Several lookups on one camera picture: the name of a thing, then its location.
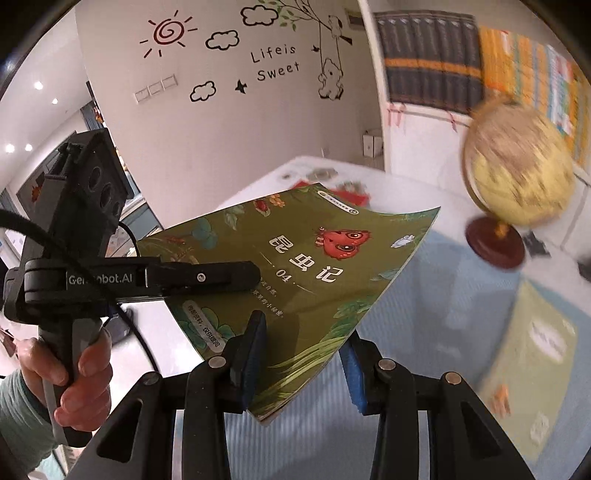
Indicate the white wall switch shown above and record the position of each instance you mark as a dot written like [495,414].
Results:
[141,94]
[155,87]
[169,81]

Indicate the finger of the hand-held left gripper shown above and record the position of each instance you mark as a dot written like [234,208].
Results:
[203,277]

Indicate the person's left forearm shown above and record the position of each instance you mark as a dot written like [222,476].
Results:
[23,424]

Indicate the antique globe on wooden base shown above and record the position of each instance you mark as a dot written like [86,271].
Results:
[517,175]

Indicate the grey flower table sticker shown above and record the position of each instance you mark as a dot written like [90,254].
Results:
[323,174]

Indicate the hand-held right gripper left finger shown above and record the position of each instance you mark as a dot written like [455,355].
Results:
[254,369]

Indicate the black flat ornament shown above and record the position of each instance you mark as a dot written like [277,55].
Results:
[535,244]

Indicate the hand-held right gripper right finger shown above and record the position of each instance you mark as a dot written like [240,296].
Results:
[355,383]

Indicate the person's left hand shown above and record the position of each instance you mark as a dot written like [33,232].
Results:
[94,364]

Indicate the light blue textured mat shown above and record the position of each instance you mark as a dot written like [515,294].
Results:
[438,300]

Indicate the row of orange colourful books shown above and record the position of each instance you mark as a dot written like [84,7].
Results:
[531,69]

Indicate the row of dark grey volumes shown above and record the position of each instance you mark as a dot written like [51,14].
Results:
[429,60]

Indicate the pale green book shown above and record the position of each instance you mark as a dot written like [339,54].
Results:
[521,369]

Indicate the cartoon wall decal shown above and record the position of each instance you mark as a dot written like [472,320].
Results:
[330,74]

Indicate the olive green insect book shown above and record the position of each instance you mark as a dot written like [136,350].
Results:
[323,258]

